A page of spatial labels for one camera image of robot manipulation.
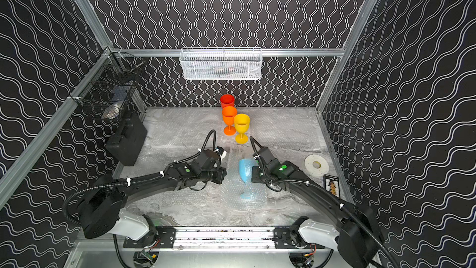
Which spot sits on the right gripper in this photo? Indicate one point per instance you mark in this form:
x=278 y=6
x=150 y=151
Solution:
x=255 y=178

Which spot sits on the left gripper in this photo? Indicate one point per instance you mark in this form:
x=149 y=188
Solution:
x=219 y=173

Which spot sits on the blue plastic wine glass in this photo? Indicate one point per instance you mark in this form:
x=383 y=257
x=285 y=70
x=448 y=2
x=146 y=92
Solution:
x=245 y=173

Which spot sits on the bubble blue glass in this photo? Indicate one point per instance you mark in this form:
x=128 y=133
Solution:
x=232 y=186

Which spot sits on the yellow plastic wine glass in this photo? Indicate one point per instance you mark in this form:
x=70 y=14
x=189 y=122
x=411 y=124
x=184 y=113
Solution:
x=241 y=124

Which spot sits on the orange plastic wine glass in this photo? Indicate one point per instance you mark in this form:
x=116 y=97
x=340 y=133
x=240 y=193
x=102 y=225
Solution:
x=228 y=114

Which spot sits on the red plastic wine glass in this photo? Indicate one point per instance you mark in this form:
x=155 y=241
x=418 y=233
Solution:
x=227 y=100

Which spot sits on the bubble orange glass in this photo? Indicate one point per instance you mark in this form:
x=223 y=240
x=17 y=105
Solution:
x=170 y=202

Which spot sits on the bubble yellow glass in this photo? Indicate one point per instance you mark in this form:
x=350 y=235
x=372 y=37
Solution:
x=294 y=129

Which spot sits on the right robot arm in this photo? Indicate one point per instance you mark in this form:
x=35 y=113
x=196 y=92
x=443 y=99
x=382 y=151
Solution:
x=352 y=231

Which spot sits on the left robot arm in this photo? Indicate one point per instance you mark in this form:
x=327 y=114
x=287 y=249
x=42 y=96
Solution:
x=100 y=209

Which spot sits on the white tape roll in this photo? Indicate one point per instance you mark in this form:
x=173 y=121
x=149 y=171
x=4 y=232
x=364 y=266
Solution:
x=316 y=165

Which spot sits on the black battery charger box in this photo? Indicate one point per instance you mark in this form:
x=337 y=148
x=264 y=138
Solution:
x=332 y=185

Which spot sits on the black speaker box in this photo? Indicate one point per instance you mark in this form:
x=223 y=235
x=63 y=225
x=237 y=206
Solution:
x=126 y=144

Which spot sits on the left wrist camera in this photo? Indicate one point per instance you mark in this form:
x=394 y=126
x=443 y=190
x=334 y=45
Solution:
x=209 y=159

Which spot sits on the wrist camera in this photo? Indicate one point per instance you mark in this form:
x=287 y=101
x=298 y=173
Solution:
x=268 y=161
x=209 y=159

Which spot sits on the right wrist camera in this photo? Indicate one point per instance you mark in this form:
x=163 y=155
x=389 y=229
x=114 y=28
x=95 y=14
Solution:
x=268 y=161

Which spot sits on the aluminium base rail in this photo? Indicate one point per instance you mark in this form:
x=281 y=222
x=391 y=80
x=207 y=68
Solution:
x=245 y=239

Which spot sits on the white wire mesh basket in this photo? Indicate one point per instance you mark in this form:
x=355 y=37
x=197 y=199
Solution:
x=221 y=63

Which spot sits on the black wire mesh basket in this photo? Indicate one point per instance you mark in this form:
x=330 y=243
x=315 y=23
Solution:
x=112 y=93

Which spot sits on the aluminium frame corner post left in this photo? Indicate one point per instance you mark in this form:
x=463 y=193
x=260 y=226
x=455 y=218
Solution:
x=94 y=23

